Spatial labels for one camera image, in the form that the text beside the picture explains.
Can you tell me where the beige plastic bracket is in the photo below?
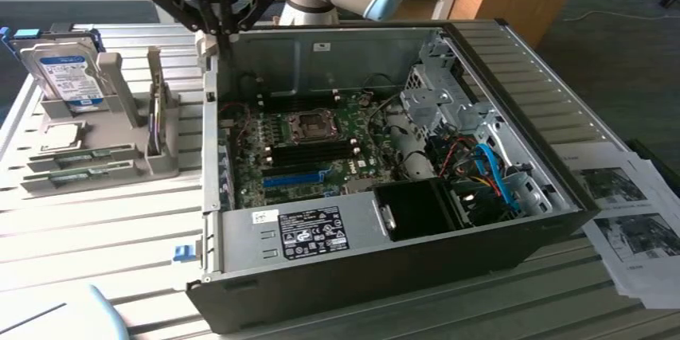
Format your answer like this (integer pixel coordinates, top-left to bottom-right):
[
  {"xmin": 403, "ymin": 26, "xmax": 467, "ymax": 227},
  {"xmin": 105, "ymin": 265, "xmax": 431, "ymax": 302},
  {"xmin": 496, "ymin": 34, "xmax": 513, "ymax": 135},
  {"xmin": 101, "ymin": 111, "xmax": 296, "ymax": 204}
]
[{"xmin": 193, "ymin": 31, "xmax": 220, "ymax": 71}]

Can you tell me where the silver power supply unit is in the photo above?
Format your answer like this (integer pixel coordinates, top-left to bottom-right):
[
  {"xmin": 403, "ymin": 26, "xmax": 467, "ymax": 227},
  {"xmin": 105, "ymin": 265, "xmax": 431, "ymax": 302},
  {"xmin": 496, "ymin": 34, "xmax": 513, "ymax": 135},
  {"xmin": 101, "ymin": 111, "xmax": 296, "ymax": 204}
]
[{"xmin": 219, "ymin": 190, "xmax": 395, "ymax": 274}]

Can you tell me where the green RAM stick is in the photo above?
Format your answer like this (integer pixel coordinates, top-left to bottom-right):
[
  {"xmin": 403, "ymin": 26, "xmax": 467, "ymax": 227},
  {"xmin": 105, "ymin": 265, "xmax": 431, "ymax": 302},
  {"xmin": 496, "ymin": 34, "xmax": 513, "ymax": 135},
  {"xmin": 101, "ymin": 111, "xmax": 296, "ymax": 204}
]
[
  {"xmin": 43, "ymin": 166, "xmax": 121, "ymax": 185},
  {"xmin": 48, "ymin": 148, "xmax": 116, "ymax": 166}
]

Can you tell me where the blue case latch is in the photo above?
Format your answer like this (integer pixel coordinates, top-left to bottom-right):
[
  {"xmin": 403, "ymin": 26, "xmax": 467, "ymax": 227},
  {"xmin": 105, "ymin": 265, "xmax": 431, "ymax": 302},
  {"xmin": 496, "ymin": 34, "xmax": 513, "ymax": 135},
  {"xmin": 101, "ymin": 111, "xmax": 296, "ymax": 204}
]
[{"xmin": 169, "ymin": 244, "xmax": 195, "ymax": 266}]

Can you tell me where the metal disk bay cage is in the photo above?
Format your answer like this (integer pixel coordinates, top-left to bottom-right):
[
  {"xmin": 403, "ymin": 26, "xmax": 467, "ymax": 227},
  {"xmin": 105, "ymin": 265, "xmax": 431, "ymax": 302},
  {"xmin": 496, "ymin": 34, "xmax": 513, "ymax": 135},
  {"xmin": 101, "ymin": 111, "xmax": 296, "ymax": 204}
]
[{"xmin": 397, "ymin": 31, "xmax": 573, "ymax": 222}]

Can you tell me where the graphics card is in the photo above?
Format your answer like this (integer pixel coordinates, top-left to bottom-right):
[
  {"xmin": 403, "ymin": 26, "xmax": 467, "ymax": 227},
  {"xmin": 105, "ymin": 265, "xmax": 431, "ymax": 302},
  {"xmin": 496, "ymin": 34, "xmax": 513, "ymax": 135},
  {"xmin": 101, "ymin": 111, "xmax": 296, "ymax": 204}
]
[{"xmin": 147, "ymin": 47, "xmax": 172, "ymax": 158}]

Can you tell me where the black open PC case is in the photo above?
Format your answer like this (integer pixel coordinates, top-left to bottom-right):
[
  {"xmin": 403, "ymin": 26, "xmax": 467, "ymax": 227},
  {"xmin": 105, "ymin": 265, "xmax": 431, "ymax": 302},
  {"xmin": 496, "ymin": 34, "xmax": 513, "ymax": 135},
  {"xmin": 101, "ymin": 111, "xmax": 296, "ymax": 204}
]
[{"xmin": 184, "ymin": 18, "xmax": 603, "ymax": 335}]

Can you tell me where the green motherboard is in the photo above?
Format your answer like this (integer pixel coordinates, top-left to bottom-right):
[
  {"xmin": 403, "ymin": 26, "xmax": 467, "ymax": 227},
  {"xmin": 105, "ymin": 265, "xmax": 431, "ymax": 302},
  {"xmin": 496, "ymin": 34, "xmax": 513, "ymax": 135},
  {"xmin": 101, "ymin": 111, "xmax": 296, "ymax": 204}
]
[{"xmin": 220, "ymin": 92, "xmax": 427, "ymax": 210}]

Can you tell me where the black fan shroud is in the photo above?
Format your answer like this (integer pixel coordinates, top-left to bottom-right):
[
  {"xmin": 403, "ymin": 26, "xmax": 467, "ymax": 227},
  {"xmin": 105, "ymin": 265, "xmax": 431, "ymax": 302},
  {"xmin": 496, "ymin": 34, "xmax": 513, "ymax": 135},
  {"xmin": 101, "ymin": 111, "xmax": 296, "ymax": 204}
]
[{"xmin": 371, "ymin": 178, "xmax": 459, "ymax": 243}]

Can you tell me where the blue expansion slot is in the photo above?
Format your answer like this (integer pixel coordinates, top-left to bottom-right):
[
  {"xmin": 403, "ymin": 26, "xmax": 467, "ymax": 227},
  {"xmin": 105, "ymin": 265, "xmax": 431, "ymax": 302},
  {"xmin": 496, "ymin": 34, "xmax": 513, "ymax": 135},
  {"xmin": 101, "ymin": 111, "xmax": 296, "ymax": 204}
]
[{"xmin": 260, "ymin": 172, "xmax": 323, "ymax": 190}]

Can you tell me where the hard disk blue label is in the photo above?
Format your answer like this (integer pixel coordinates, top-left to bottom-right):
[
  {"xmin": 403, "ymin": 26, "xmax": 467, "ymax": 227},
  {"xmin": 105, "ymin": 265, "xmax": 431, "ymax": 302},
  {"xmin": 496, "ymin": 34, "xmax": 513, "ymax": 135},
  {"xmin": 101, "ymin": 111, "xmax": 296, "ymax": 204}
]
[{"xmin": 19, "ymin": 35, "xmax": 108, "ymax": 113}]

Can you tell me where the black RAM slot bank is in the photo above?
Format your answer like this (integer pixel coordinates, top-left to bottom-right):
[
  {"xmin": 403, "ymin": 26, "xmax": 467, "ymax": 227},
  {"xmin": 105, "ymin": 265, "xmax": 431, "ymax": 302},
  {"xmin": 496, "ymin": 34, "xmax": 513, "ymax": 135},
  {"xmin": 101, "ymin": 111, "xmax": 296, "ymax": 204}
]
[{"xmin": 267, "ymin": 141, "xmax": 364, "ymax": 169}]

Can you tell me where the metal CPU socket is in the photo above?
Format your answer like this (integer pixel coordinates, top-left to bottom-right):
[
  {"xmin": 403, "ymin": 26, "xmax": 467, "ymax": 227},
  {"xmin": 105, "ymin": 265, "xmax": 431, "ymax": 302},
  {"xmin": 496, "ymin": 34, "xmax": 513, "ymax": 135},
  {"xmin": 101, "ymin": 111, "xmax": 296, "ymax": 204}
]
[{"xmin": 284, "ymin": 111, "xmax": 344, "ymax": 145}]

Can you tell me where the grey parts rack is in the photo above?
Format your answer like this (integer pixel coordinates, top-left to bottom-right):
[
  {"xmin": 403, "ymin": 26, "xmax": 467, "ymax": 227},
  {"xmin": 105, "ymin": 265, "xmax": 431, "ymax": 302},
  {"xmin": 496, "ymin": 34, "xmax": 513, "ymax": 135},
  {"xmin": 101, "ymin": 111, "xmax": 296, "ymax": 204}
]
[{"xmin": 19, "ymin": 47, "xmax": 183, "ymax": 198}]

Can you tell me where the silver CPU chip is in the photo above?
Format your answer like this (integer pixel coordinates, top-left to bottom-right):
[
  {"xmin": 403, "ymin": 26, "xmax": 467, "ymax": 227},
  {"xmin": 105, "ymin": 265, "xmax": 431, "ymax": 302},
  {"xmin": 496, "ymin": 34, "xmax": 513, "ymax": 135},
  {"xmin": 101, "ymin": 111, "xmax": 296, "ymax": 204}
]
[{"xmin": 44, "ymin": 122, "xmax": 91, "ymax": 150}]

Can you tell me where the pale blue rounded object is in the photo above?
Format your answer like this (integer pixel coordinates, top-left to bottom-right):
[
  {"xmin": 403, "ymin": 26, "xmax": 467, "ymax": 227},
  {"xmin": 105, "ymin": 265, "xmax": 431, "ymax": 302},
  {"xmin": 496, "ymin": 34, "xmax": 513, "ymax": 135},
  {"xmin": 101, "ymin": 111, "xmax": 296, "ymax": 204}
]
[{"xmin": 0, "ymin": 283, "xmax": 129, "ymax": 340}]

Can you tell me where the blue data wire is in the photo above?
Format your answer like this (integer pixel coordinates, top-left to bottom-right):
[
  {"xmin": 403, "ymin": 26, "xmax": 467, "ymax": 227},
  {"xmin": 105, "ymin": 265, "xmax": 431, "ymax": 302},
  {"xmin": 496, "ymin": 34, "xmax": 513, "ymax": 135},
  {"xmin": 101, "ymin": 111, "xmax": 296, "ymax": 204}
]
[{"xmin": 475, "ymin": 143, "xmax": 525, "ymax": 213}]

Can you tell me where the printed paper sheet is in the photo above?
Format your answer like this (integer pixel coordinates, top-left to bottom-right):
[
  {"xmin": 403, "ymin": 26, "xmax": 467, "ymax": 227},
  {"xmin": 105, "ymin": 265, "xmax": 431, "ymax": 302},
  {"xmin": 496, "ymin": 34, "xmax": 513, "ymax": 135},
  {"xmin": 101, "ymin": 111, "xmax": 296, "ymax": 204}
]
[
  {"xmin": 580, "ymin": 212, "xmax": 680, "ymax": 310},
  {"xmin": 552, "ymin": 143, "xmax": 663, "ymax": 220}
]

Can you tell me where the white floor cable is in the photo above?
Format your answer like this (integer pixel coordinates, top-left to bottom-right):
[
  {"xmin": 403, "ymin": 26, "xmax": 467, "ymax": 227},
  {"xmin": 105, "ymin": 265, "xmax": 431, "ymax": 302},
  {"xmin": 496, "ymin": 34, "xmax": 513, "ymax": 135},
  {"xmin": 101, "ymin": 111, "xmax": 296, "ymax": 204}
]
[{"xmin": 561, "ymin": 7, "xmax": 672, "ymax": 23}]

